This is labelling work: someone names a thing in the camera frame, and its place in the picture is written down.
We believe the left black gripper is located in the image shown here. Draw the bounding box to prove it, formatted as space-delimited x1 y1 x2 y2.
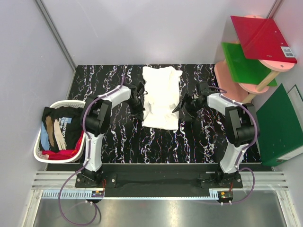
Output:
126 97 145 122

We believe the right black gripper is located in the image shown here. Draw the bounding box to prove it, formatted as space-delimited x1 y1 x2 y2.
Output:
172 93 205 122

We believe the white daisy t-shirt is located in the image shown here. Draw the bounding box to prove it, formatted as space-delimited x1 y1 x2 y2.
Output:
142 66 183 131

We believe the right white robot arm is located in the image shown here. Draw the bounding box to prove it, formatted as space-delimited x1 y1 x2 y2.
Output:
172 82 259 188

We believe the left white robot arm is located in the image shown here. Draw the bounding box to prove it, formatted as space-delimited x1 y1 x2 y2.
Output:
80 82 147 187

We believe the light green plastic folder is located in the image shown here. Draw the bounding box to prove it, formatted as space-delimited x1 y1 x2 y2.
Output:
221 42 271 85

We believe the black printed t-shirt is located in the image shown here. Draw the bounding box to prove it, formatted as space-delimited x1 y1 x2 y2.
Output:
39 106 83 152

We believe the red t-shirt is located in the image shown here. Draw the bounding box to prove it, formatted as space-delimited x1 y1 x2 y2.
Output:
42 132 84 160

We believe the red plastic folder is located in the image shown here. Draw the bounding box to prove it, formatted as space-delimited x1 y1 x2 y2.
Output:
231 16 297 64

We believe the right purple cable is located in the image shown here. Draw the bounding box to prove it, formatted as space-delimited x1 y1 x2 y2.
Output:
205 86 258 204

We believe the purple cable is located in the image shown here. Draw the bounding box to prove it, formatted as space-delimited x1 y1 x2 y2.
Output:
57 74 126 226
205 86 258 204

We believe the dark green ring binder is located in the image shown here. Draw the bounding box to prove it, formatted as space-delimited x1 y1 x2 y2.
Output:
257 85 303 166

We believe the aluminium frame rail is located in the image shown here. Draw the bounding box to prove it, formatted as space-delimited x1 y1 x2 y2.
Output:
31 171 288 191

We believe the grey slotted cable duct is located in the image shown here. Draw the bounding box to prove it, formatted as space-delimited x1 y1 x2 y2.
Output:
42 190 105 200

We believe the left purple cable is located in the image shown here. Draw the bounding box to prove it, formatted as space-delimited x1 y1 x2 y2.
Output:
57 74 126 226

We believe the corner aluminium post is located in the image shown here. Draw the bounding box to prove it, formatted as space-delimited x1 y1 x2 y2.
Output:
34 0 77 71

